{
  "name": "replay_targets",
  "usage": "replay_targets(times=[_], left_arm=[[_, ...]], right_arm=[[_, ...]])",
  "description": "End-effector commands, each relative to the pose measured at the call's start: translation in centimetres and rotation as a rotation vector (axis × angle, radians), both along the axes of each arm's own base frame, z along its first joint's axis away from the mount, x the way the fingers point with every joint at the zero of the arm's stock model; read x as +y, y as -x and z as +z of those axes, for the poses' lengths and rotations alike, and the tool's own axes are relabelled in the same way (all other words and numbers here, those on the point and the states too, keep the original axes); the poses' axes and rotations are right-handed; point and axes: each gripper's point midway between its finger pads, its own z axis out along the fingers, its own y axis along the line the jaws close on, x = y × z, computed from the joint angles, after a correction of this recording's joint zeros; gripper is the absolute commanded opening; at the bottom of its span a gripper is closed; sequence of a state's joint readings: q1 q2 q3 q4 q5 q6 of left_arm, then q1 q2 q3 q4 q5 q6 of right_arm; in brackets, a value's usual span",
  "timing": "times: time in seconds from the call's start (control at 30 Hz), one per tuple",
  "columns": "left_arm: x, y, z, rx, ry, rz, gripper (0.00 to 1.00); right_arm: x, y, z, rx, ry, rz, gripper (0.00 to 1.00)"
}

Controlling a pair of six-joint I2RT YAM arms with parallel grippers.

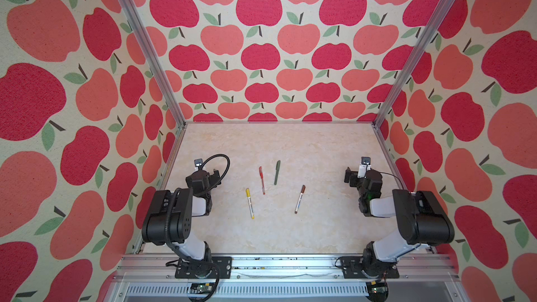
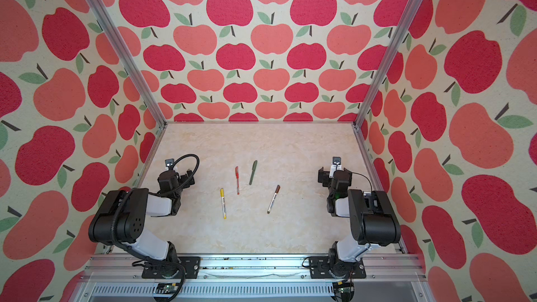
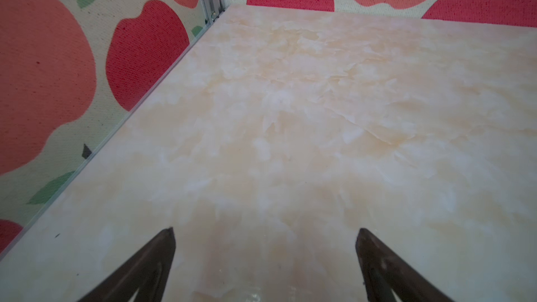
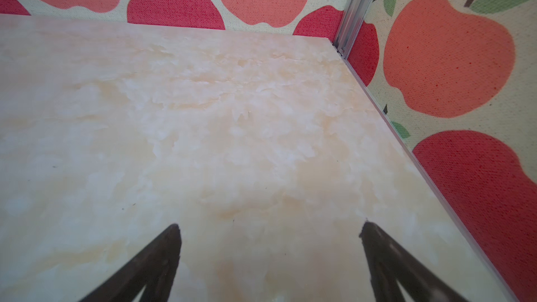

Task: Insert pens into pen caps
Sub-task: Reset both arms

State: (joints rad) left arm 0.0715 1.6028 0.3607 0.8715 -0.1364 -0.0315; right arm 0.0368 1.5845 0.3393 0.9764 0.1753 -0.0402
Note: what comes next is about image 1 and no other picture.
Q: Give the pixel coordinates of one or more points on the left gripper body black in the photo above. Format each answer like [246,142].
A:
[212,180]

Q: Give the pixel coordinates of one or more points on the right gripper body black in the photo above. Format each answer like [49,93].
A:
[355,182]

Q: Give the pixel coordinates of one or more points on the white pen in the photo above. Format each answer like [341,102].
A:
[298,203]
[250,204]

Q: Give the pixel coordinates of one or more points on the red pen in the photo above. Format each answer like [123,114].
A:
[262,180]

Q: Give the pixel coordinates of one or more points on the green pen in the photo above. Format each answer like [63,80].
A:
[277,171]

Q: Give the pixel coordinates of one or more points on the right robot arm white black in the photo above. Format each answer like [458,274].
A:
[421,220]

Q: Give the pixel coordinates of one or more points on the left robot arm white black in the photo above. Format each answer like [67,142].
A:
[169,223]

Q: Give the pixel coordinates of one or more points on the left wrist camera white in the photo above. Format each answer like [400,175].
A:
[198,164]

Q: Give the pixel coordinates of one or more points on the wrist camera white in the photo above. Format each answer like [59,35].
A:
[198,164]
[364,166]

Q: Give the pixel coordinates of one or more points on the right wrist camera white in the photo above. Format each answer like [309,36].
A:
[364,166]

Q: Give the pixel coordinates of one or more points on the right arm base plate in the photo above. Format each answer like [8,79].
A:
[356,267]

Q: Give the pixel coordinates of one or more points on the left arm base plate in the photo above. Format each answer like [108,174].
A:
[220,267]

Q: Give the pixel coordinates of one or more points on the aluminium frame rail front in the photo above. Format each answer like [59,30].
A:
[285,277]

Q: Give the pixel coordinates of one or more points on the left aluminium frame post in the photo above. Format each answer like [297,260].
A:
[150,54]

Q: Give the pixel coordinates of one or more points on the aluminium frame post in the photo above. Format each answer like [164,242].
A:
[430,30]
[150,54]

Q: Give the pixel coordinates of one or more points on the right aluminium frame post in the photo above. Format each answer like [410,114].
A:
[430,30]

